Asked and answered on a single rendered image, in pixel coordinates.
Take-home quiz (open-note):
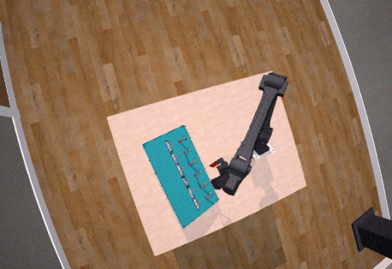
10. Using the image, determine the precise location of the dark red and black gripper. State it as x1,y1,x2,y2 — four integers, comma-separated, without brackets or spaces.
210,158,229,170

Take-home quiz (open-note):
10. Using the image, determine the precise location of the teal control panel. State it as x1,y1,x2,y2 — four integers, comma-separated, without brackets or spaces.
142,125,219,229

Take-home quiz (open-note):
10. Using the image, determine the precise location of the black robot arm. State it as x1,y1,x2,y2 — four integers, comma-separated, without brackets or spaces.
211,72,288,196

